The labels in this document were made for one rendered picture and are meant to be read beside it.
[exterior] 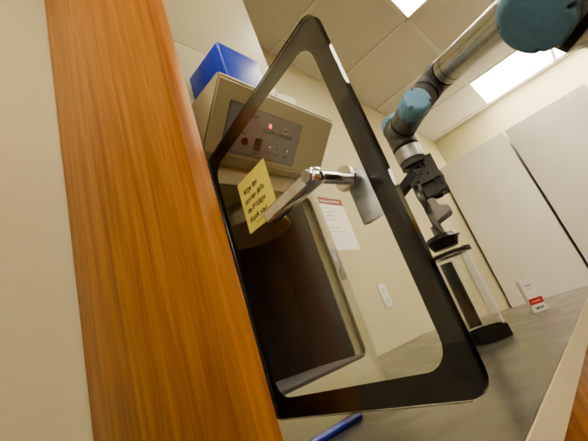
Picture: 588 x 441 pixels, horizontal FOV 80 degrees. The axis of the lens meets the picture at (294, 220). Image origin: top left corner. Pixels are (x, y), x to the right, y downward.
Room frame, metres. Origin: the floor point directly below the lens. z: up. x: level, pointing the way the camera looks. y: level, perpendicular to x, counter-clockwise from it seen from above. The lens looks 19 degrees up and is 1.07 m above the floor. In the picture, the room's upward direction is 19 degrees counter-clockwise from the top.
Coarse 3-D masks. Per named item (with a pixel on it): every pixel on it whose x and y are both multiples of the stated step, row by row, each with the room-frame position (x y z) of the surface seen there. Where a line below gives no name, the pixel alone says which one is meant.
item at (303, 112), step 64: (320, 64) 0.30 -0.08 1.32; (256, 128) 0.40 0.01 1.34; (320, 128) 0.32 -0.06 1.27; (320, 192) 0.35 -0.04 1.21; (384, 192) 0.29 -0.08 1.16; (256, 256) 0.46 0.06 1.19; (320, 256) 0.37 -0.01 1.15; (384, 256) 0.31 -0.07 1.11; (256, 320) 0.49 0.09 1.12; (320, 320) 0.40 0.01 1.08; (384, 320) 0.34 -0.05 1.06; (448, 320) 0.29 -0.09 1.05; (320, 384) 0.42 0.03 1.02; (384, 384) 0.36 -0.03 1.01; (448, 384) 0.31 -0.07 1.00
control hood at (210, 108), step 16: (224, 80) 0.46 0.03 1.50; (240, 80) 0.48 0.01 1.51; (208, 96) 0.47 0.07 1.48; (224, 96) 0.48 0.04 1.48; (240, 96) 0.50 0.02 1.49; (208, 112) 0.48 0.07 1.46; (224, 112) 0.49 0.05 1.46; (208, 128) 0.49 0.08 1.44; (224, 128) 0.51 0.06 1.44; (208, 144) 0.51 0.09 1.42
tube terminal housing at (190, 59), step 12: (180, 48) 0.55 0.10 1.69; (180, 60) 0.54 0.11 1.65; (192, 60) 0.57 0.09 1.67; (192, 72) 0.56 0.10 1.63; (192, 96) 0.55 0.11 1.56; (288, 420) 0.55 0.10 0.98; (300, 420) 0.57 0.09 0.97; (312, 420) 0.59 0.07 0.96; (324, 420) 0.61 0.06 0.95; (336, 420) 0.63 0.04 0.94; (288, 432) 0.55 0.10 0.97; (300, 432) 0.57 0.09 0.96; (312, 432) 0.58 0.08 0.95
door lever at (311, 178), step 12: (312, 168) 0.28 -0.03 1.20; (348, 168) 0.31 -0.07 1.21; (300, 180) 0.29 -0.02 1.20; (312, 180) 0.28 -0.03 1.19; (324, 180) 0.29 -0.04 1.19; (336, 180) 0.30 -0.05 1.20; (348, 180) 0.31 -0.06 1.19; (288, 192) 0.31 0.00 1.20; (300, 192) 0.30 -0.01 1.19; (276, 204) 0.33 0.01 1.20; (288, 204) 0.32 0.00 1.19; (264, 216) 0.34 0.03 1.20; (276, 216) 0.34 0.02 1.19
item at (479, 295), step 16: (448, 256) 0.89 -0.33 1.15; (464, 256) 0.88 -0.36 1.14; (448, 272) 0.90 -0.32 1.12; (464, 272) 0.88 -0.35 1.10; (448, 288) 0.92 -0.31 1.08; (464, 288) 0.89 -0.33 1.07; (480, 288) 0.88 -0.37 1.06; (464, 304) 0.90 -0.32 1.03; (480, 304) 0.88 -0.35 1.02; (496, 304) 0.90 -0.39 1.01; (464, 320) 0.91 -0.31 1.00; (480, 320) 0.89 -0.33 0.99; (496, 320) 0.88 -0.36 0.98
